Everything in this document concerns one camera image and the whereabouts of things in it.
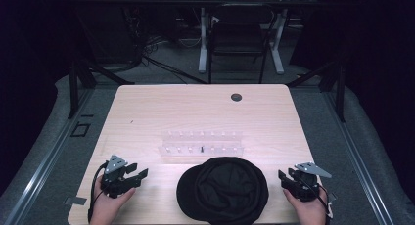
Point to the person's left hand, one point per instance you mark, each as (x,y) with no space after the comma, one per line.
(109,205)

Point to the clear acrylic rack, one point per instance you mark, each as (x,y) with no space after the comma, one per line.
(202,143)

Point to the white desk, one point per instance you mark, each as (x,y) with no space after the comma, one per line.
(253,9)

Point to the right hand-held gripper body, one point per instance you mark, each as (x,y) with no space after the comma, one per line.
(303,182)

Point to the person's right hand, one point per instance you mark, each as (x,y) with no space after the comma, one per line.
(308,210)

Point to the black metal stand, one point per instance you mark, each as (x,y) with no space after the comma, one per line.
(84,78)
(329,84)

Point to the black chair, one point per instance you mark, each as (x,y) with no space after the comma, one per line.
(239,36)

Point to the grey tape strip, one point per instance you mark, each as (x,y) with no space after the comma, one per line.
(75,201)

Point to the black cap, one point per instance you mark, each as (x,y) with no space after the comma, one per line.
(223,190)

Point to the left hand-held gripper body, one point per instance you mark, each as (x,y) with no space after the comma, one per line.
(115,179)

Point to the black tape square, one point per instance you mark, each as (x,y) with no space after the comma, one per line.
(80,129)

